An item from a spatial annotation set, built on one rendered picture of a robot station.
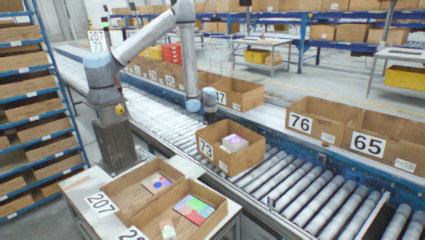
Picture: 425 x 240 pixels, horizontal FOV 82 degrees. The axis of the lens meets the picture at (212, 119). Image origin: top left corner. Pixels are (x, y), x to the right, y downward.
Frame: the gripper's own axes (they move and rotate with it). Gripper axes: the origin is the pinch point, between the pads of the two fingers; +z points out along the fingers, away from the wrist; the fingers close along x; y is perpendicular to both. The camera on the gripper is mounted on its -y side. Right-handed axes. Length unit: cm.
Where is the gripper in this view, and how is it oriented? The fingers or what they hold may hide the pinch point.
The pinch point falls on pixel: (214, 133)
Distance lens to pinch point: 190.0
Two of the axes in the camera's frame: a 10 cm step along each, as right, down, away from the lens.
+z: 0.6, 9.0, 4.3
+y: -7.4, 3.3, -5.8
